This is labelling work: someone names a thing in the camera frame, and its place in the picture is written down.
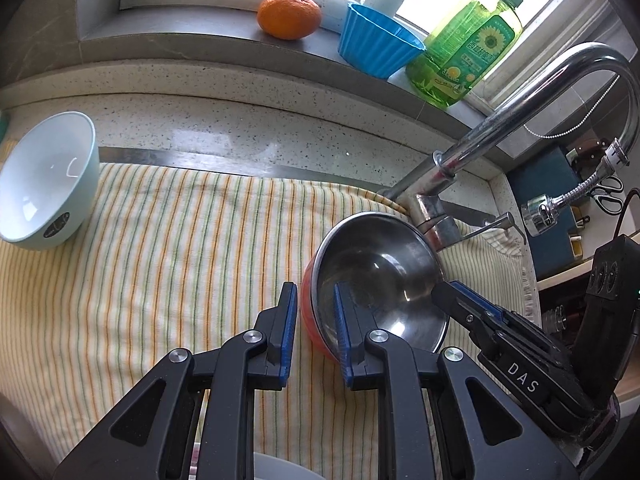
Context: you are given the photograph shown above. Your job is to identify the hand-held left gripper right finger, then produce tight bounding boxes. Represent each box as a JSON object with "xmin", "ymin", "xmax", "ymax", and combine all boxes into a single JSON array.
[{"xmin": 332, "ymin": 281, "xmax": 583, "ymax": 480}]

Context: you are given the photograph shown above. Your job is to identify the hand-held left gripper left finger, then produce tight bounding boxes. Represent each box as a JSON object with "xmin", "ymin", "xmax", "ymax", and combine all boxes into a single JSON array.
[{"xmin": 52, "ymin": 281, "xmax": 299, "ymax": 480}]

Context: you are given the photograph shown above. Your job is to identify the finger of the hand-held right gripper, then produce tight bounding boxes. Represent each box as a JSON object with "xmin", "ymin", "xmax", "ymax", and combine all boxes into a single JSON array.
[
  {"xmin": 450, "ymin": 281, "xmax": 511, "ymax": 324},
  {"xmin": 432, "ymin": 282, "xmax": 501, "ymax": 341}
]

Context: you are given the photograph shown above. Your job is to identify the small red steel bowl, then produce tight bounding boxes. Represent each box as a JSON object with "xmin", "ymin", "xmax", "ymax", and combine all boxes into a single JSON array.
[{"xmin": 300, "ymin": 211, "xmax": 451, "ymax": 366}]

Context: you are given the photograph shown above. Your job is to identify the white plate pink flower print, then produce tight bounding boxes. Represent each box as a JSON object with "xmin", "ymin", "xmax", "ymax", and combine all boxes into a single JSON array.
[{"xmin": 252, "ymin": 452, "xmax": 326, "ymax": 480}]

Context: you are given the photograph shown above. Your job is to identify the white shelf unit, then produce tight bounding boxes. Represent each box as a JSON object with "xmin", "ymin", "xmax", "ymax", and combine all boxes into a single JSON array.
[{"xmin": 535, "ymin": 257, "xmax": 598, "ymax": 293}]

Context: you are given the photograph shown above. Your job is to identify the blue knife holder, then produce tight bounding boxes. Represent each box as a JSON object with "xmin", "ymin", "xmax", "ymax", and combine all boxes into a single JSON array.
[{"xmin": 507, "ymin": 146, "xmax": 581, "ymax": 278}]

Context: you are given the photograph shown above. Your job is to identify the chrome kitchen faucet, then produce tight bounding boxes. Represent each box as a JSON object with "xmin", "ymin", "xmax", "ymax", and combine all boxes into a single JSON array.
[{"xmin": 375, "ymin": 42, "xmax": 640, "ymax": 256}]

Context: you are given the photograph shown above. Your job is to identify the striped yellow cloth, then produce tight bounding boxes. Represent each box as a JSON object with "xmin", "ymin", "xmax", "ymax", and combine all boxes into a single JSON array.
[{"xmin": 0, "ymin": 142, "xmax": 543, "ymax": 480}]

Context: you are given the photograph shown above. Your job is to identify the green dish soap bottle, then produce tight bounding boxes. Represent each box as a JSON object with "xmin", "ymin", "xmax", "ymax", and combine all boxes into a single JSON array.
[{"xmin": 405, "ymin": 0, "xmax": 543, "ymax": 108}]

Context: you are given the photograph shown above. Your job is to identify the blue fluted silicone cup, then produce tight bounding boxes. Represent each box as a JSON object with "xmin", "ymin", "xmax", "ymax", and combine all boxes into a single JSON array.
[{"xmin": 337, "ymin": 3, "xmax": 427, "ymax": 80}]

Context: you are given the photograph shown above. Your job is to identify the light blue ceramic bowl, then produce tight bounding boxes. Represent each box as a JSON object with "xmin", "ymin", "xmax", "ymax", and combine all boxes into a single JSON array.
[{"xmin": 0, "ymin": 111, "xmax": 101, "ymax": 252}]

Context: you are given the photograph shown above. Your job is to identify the orange mandarin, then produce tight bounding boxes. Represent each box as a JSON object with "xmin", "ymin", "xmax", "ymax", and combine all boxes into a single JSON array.
[{"xmin": 257, "ymin": 0, "xmax": 322, "ymax": 41}]

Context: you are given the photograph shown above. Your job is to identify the black handled scissors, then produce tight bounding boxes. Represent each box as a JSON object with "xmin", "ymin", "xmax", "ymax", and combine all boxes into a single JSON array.
[{"xmin": 595, "ymin": 175, "xmax": 626, "ymax": 213}]

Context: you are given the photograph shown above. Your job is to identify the bead chain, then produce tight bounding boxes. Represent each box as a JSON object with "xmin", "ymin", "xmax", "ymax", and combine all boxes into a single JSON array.
[{"xmin": 522, "ymin": 72, "xmax": 623, "ymax": 139}]

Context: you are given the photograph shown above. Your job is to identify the brown handled knife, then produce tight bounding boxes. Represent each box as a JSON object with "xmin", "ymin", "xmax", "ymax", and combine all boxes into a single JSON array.
[{"xmin": 572, "ymin": 137, "xmax": 608, "ymax": 166}]

